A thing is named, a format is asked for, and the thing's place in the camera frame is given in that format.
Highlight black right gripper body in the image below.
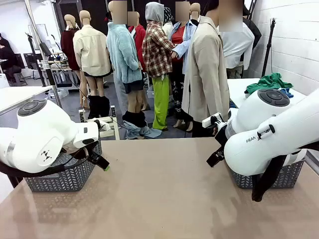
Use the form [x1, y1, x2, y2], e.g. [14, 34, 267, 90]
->
[213, 121, 229, 154]

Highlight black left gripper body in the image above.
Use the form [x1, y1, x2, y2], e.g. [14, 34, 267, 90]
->
[86, 146, 102, 162]

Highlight green drawstring garment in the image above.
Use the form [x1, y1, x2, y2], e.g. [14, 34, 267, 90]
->
[245, 72, 294, 95]

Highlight bright blue garment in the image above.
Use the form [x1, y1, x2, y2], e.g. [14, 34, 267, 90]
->
[278, 87, 295, 100]

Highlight grey plastic woven basket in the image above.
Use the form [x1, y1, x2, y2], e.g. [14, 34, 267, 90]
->
[228, 159, 306, 189]
[24, 138, 103, 192]

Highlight pale wooden stool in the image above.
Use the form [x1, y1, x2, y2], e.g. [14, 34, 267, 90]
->
[84, 116, 120, 140]

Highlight black trousers heap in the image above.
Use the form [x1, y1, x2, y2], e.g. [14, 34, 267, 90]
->
[87, 95, 111, 120]

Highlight blue jeans heap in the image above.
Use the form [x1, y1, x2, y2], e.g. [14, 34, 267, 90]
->
[122, 111, 162, 139]

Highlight person in beige coat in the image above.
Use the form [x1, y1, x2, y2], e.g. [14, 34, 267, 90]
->
[181, 0, 244, 138]

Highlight black monitor on pole stand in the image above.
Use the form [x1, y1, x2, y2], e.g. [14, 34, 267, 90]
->
[39, 42, 63, 109]

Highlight mannequin in white shirt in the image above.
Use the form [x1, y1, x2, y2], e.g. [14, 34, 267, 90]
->
[220, 22, 255, 79]

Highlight black tripod stand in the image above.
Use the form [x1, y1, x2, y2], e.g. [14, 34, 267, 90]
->
[24, 32, 47, 87]
[261, 17, 279, 78]

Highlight mannequin in cream jacket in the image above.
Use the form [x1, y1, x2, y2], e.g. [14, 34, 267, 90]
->
[72, 10, 112, 100]

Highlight mannequin in pale blue shirt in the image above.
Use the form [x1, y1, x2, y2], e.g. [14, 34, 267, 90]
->
[170, 1, 197, 130]

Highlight mannequin in plaid hooded shirt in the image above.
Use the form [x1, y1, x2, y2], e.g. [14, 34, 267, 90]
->
[142, 1, 175, 131]

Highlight mannequin in light blue fleece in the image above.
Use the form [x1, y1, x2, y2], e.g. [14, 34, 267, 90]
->
[106, 0, 151, 114]

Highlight mannequin in maroon top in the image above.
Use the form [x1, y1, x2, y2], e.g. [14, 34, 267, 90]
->
[60, 14, 90, 110]

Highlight mannequin in black coat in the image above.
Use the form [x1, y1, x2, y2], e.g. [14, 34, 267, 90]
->
[243, 4, 262, 50]

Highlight mannequin in black jacket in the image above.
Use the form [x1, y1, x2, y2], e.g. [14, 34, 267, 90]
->
[189, 2, 202, 27]

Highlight mannequin in red jacket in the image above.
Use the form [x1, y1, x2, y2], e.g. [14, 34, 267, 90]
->
[127, 11, 147, 73]

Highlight seated person dark clothes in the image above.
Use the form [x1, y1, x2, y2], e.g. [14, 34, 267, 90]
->
[0, 32, 23, 83]

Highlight mannequin with patterned hood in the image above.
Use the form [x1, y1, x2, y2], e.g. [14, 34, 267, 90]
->
[163, 6, 174, 38]

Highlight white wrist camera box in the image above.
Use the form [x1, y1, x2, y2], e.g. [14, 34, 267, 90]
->
[202, 112, 223, 128]

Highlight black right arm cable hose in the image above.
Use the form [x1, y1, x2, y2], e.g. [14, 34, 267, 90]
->
[251, 148, 309, 202]

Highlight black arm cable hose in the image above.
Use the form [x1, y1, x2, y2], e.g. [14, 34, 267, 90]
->
[0, 143, 102, 179]
[251, 148, 309, 202]

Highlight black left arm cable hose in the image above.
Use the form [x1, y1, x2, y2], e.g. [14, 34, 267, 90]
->
[0, 143, 102, 179]

